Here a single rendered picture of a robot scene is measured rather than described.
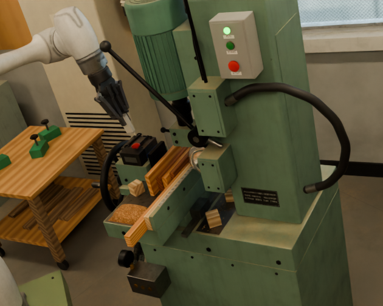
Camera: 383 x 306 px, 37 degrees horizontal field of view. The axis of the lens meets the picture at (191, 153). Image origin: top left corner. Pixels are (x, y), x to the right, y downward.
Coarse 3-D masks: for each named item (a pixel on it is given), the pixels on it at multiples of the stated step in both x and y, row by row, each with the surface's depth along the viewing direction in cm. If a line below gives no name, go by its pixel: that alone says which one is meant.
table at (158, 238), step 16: (128, 192) 203; (144, 192) 192; (160, 192) 190; (192, 192) 188; (176, 208) 180; (112, 224) 181; (128, 224) 178; (176, 224) 181; (144, 240) 178; (160, 240) 174
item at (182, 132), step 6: (174, 126) 190; (180, 126) 189; (186, 126) 188; (174, 132) 190; (180, 132) 189; (186, 132) 187; (174, 138) 191; (180, 138) 190; (186, 138) 189; (174, 144) 193; (180, 144) 192; (186, 144) 190
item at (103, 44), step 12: (108, 48) 168; (120, 60) 169; (132, 72) 169; (144, 84) 169; (156, 96) 169; (168, 108) 170; (192, 132) 168; (192, 144) 171; (204, 144) 169; (216, 144) 168
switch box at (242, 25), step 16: (224, 16) 144; (240, 16) 141; (240, 32) 141; (256, 32) 145; (224, 48) 146; (240, 48) 144; (256, 48) 146; (224, 64) 148; (240, 64) 146; (256, 64) 146
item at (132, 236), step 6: (168, 186) 184; (162, 192) 182; (138, 222) 171; (144, 222) 172; (132, 228) 169; (138, 228) 170; (144, 228) 172; (126, 234) 167; (132, 234) 167; (138, 234) 170; (126, 240) 168; (132, 240) 168; (138, 240) 170; (132, 246) 168
